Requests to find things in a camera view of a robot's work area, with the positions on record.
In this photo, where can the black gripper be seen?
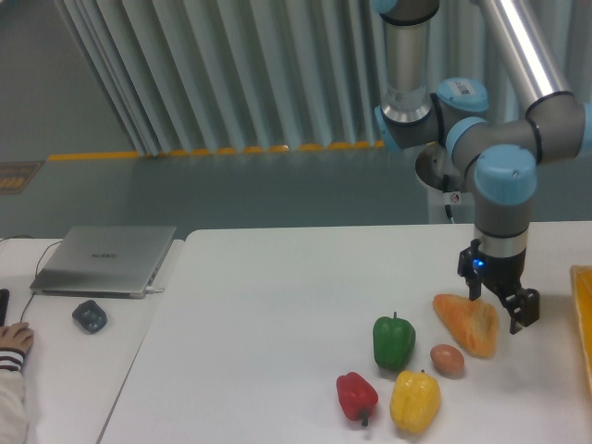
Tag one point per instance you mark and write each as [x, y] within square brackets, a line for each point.
[502, 276]

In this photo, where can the triangular orange bread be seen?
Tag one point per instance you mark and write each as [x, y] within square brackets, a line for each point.
[473, 324]

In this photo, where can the white sleeved forearm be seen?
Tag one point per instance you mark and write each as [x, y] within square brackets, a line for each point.
[14, 422]

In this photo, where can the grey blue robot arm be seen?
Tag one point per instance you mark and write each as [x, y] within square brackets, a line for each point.
[497, 163]

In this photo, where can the yellow basket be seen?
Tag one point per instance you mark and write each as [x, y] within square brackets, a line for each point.
[581, 291]

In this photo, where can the person's hand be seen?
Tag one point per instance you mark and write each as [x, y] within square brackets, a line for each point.
[17, 337]

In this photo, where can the brown egg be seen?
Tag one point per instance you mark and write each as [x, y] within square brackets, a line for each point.
[447, 359]

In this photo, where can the green bell pepper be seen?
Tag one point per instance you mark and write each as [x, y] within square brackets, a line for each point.
[393, 342]

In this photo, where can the yellow bell pepper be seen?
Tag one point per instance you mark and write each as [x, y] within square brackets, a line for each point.
[415, 400]

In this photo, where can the red bell pepper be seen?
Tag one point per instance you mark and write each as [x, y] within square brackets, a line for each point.
[357, 398]

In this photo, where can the white usb plug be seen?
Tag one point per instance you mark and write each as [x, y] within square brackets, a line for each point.
[152, 290]

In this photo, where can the silver closed laptop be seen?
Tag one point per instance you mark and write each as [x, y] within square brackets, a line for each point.
[103, 261]

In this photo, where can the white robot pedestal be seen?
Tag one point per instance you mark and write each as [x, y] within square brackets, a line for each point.
[448, 201]

